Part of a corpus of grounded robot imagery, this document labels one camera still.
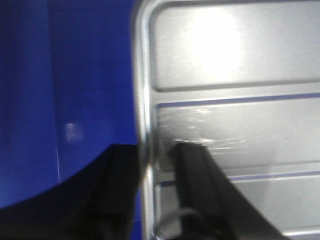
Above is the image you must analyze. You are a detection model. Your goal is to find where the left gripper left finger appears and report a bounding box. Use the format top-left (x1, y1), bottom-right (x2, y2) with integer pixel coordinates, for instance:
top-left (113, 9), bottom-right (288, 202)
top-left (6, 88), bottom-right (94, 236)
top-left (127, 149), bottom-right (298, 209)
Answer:
top-left (0, 144), bottom-right (140, 240)

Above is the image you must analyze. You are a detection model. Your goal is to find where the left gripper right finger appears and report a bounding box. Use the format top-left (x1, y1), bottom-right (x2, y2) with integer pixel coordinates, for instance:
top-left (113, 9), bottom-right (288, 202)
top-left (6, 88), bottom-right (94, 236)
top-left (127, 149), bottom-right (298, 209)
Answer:
top-left (168, 143), bottom-right (287, 240)

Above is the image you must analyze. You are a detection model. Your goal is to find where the small ribbed silver tray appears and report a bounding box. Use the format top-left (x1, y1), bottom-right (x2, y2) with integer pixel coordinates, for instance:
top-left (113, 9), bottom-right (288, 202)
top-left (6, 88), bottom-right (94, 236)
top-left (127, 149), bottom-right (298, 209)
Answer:
top-left (131, 0), bottom-right (320, 240)

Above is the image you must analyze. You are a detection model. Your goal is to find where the large blue target box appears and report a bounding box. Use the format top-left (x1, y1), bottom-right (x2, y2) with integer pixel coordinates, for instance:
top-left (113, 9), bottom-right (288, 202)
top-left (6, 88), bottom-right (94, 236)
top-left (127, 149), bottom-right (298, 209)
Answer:
top-left (0, 0), bottom-right (137, 210)

